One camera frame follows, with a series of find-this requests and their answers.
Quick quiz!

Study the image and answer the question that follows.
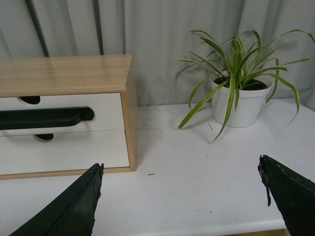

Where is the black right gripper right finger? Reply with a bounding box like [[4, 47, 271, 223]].
[[258, 155, 315, 236]]

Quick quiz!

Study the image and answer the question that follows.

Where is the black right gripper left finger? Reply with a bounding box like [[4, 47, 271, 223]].
[[11, 163, 104, 236]]

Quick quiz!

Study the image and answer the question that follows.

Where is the black drawer handle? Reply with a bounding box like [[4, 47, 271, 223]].
[[0, 107, 95, 130]]

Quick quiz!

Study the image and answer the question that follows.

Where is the white drawer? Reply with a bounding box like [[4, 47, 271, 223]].
[[0, 93, 124, 136], [0, 131, 129, 175]]

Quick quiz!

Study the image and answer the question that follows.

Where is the wooden drawer cabinet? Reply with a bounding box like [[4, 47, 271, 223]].
[[0, 55, 137, 179]]

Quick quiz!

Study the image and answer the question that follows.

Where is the white plant pot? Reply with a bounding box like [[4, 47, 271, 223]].
[[211, 76, 274, 128]]

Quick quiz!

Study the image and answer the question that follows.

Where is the green spider plant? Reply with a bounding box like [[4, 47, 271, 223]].
[[179, 30, 300, 137]]

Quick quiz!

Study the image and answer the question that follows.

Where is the grey curtain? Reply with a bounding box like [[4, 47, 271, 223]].
[[0, 0, 315, 106]]

